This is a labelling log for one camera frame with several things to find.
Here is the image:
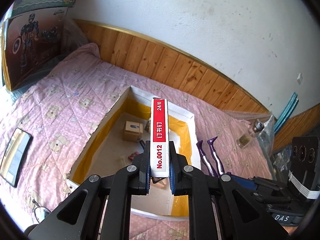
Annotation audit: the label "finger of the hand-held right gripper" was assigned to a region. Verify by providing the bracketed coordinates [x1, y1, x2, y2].
[254, 176, 290, 193]
[227, 172, 288, 204]

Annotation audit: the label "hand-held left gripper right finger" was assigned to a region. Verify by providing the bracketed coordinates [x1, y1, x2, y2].
[168, 140, 288, 240]

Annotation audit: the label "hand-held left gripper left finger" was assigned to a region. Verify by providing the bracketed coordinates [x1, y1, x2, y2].
[26, 140, 152, 240]

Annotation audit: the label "purple striped doll legs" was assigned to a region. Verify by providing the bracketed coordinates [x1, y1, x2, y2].
[196, 136, 225, 178]

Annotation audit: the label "red and white staple box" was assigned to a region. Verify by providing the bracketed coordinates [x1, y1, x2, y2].
[151, 97, 170, 178]

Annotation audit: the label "white cardboard box yellow tape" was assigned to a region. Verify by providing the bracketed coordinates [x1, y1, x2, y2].
[67, 85, 202, 221]

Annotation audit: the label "small brown cardboard box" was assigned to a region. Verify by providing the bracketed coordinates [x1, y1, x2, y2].
[122, 120, 144, 143]

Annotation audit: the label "glass bottle with metal cap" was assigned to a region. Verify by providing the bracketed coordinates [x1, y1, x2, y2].
[237, 119, 265, 149]

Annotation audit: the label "teal strips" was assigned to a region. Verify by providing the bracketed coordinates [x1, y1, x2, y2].
[274, 92, 299, 134]

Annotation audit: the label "black eyeglasses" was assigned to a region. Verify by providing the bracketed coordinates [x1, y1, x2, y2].
[34, 205, 52, 223]

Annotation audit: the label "pink bear-print quilt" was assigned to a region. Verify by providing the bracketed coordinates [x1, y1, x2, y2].
[0, 42, 275, 240]

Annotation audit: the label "black smartphone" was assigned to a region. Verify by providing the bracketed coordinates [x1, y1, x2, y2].
[0, 127, 33, 187]

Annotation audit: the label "superhero toy box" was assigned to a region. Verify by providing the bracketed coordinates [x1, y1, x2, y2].
[1, 5, 68, 90]

